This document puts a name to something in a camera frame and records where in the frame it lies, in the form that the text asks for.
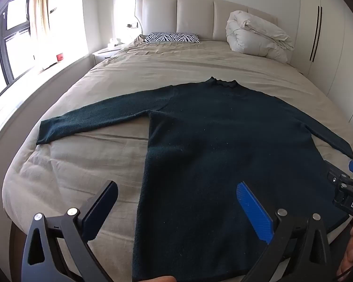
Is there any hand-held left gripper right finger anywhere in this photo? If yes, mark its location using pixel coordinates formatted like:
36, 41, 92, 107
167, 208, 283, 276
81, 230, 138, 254
236, 181, 339, 282

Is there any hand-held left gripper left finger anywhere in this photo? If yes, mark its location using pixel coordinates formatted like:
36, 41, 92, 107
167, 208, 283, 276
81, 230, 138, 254
21, 180, 119, 282

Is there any dark green knit sweater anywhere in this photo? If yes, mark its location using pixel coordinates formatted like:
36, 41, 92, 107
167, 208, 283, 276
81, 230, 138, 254
36, 76, 353, 282

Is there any person's right hand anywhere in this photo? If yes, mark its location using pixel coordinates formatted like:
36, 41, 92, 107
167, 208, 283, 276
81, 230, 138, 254
337, 220, 353, 282

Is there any white wardrobe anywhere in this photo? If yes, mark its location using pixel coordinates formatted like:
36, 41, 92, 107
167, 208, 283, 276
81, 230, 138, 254
288, 0, 353, 124

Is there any white folded duvet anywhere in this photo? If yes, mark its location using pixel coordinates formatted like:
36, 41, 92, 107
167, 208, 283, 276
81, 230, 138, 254
225, 10, 295, 64

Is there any white nightstand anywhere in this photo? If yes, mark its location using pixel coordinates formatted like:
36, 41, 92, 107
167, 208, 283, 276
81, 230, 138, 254
92, 45, 127, 64

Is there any bed with beige sheet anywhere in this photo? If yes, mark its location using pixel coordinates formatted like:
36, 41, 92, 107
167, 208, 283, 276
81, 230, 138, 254
1, 39, 353, 282

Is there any zebra print pillow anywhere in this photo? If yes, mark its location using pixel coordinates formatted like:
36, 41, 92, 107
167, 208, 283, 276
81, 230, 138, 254
143, 32, 201, 44

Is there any beige curtain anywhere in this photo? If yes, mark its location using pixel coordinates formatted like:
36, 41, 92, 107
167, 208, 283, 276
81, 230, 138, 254
29, 0, 52, 69

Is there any beige padded headboard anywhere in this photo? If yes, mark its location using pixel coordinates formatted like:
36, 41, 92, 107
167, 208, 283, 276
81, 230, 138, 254
134, 0, 278, 42

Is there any black framed window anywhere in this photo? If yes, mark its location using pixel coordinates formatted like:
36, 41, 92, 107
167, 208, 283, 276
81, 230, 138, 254
0, 0, 36, 103

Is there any black wardrobe door handle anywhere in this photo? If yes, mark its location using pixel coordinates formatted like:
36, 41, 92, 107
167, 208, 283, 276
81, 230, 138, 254
313, 7, 323, 62
309, 6, 320, 61

